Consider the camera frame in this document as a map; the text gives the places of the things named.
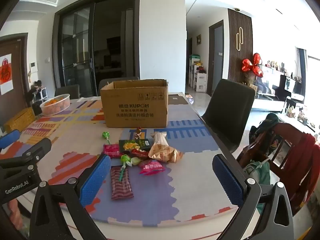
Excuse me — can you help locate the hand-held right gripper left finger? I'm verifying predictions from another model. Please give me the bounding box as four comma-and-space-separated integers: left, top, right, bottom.
29, 154, 112, 240

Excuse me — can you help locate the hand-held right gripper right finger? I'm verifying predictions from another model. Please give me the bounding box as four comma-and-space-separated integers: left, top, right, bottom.
212, 154, 295, 240

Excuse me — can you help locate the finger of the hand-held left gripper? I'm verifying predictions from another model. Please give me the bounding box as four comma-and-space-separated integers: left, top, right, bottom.
0, 137, 52, 171
0, 129, 21, 150

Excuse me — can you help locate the maroon striped snack packet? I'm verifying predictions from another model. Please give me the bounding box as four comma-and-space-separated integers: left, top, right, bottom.
110, 165, 134, 200

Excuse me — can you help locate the red candy bar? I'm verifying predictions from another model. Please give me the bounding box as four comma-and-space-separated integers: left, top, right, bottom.
131, 148, 152, 158

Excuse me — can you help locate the pink and white snack packet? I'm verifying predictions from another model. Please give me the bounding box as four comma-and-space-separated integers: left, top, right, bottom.
139, 159, 166, 175

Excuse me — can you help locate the dark green snack packet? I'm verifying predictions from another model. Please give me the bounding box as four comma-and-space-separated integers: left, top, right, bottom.
119, 139, 150, 153

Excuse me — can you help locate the tan paper snack bag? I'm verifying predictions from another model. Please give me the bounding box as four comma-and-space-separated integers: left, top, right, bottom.
149, 132, 184, 163

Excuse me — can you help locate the brown cardboard box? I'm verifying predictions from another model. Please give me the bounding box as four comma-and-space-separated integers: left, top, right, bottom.
100, 79, 169, 128

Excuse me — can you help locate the yellow box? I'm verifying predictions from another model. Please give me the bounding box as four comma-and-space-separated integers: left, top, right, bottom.
4, 107, 35, 132

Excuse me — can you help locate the white and pink fruit basket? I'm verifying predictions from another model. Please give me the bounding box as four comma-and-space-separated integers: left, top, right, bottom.
40, 94, 71, 116

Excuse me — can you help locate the red and white door poster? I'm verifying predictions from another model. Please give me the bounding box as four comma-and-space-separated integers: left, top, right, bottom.
0, 54, 13, 95

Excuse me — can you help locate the large dark dining chair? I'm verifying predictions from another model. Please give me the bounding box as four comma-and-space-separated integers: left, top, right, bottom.
201, 79, 256, 153

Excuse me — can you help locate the dark green patterned cloth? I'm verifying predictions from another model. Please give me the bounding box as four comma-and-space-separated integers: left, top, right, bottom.
250, 113, 279, 155

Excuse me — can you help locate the brown wooden chair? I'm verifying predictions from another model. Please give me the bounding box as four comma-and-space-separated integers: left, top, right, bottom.
236, 122, 320, 215

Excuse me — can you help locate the red cloth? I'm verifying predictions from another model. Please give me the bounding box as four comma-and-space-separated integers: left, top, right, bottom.
282, 130, 320, 203

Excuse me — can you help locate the white storage shelf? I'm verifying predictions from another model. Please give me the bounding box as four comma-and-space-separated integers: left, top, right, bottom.
189, 55, 207, 92

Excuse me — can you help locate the black glass sliding door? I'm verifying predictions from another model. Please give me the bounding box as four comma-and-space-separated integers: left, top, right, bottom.
54, 0, 140, 98

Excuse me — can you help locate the red bow balloon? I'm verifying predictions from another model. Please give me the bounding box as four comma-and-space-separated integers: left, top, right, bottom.
241, 53, 263, 78

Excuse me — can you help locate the grey interior door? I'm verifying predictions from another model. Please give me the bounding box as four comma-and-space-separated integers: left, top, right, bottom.
207, 20, 224, 97

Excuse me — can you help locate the gold wall ornament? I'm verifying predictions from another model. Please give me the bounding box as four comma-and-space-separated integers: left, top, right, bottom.
236, 27, 244, 52

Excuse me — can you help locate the dark slatted wall panel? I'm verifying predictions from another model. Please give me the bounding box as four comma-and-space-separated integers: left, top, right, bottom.
227, 8, 253, 84

